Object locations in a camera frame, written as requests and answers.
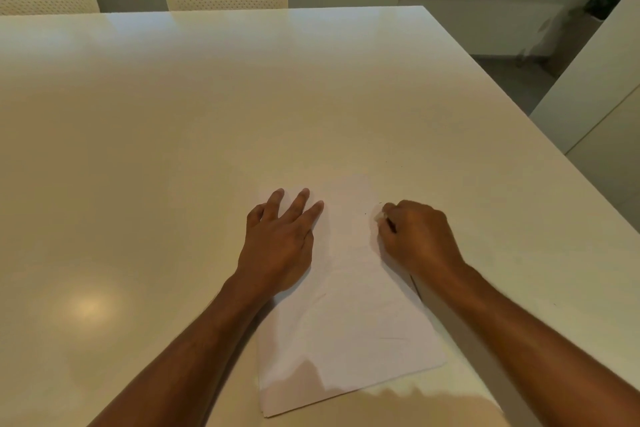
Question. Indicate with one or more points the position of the person's right hand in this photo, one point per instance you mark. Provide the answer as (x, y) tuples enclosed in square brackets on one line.
[(417, 239)]

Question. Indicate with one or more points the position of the person's left hand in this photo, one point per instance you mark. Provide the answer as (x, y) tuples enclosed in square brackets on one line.
[(277, 251)]

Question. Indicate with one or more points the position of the person's left little finger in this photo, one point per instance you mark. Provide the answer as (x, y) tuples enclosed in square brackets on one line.
[(256, 215)]

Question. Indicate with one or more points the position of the person's right fingers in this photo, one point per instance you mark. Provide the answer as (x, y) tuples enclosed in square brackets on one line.
[(387, 221)]

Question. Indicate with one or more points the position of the person's left middle finger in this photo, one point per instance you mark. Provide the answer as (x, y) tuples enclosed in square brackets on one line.
[(299, 202)]

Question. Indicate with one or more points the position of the white paper sheet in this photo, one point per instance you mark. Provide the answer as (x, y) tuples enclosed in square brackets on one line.
[(350, 321)]

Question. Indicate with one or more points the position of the person's left forearm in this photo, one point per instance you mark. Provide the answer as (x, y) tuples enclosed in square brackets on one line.
[(185, 356)]

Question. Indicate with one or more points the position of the person's right forearm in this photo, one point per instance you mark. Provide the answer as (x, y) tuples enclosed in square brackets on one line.
[(530, 346)]

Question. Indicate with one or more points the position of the white cabinet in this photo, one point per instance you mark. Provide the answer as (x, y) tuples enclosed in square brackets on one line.
[(595, 101)]

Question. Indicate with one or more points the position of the beige plant pot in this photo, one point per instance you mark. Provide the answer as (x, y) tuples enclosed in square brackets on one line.
[(575, 41)]

